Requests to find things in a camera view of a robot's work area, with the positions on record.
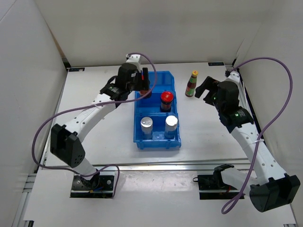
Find tall sauce bottle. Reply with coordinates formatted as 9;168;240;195
185;70;198;97

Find red-lid sauce jar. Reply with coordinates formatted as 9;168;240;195
160;91;174;112
139;89;152;99

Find silver can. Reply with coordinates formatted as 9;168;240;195
140;117;153;140
164;115;178;139

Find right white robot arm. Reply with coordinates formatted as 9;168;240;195
195;77;301;214

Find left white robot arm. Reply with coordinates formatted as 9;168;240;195
50;63;150;190

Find blue three-compartment plastic bin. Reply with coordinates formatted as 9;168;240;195
134;71;181;149

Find right black corner label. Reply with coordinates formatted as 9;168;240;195
208;62;225;66

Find black corner label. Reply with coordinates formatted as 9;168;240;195
68;67;85;72
208;62;225;66

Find left black corner label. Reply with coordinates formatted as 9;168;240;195
68;67;85;72

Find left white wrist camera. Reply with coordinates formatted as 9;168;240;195
126;54;141;71

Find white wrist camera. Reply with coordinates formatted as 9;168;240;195
126;54;141;71
225;70;240;84

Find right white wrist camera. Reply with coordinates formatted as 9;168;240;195
225;70;240;84

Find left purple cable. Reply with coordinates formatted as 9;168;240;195
31;52;158;198

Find right aluminium rail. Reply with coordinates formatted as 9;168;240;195
225;65;261;138

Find aluminium rail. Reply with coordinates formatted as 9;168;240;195
225;65;261;138
23;158;263;184

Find front aluminium rail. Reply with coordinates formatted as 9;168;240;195
23;158;263;184

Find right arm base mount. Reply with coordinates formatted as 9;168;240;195
193;175;238;200

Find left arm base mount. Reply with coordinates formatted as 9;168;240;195
70;174;115;199

